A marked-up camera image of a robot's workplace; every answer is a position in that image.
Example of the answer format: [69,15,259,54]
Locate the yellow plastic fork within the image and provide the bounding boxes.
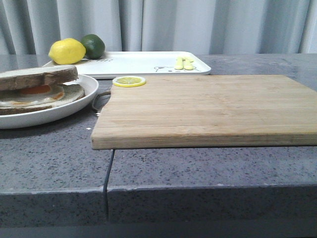
[182,56,194,70]

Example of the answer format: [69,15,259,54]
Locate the grey curtain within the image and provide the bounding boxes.
[0,0,317,55]

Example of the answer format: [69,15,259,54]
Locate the fried egg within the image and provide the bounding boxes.
[0,85,65,108]

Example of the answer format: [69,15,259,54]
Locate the lemon slice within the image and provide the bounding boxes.
[112,76,146,87]

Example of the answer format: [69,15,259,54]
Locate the white round plate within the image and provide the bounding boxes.
[0,74,99,129]

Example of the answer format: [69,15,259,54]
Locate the bread slice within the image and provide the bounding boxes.
[0,65,78,91]
[0,84,85,116]

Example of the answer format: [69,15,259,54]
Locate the white rectangular tray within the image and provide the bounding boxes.
[41,51,211,80]

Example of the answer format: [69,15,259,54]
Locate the green lime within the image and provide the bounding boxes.
[81,34,106,60]

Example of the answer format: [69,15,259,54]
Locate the metal cutting board handle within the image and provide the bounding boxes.
[92,90,111,113]

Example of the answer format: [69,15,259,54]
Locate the wooden cutting board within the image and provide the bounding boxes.
[91,75,317,149]

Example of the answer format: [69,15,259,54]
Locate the front yellow lemon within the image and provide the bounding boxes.
[49,38,86,64]

